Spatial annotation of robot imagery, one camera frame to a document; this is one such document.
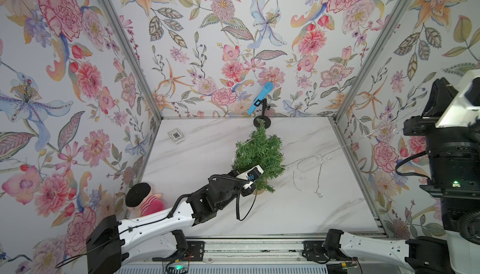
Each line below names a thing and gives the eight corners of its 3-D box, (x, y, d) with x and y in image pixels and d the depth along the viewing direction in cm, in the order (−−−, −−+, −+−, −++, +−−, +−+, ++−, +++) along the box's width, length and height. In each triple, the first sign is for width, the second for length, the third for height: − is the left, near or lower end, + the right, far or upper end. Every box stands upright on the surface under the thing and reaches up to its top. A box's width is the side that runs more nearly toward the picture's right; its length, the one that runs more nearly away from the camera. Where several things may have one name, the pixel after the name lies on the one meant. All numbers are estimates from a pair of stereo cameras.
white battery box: (175, 144, 111) (174, 141, 109) (168, 135, 116) (167, 132, 114) (185, 139, 114) (184, 136, 112) (177, 130, 119) (176, 127, 116)
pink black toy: (129, 205, 89) (119, 198, 82) (149, 186, 95) (142, 178, 88) (148, 224, 83) (140, 218, 76) (168, 203, 89) (162, 196, 82)
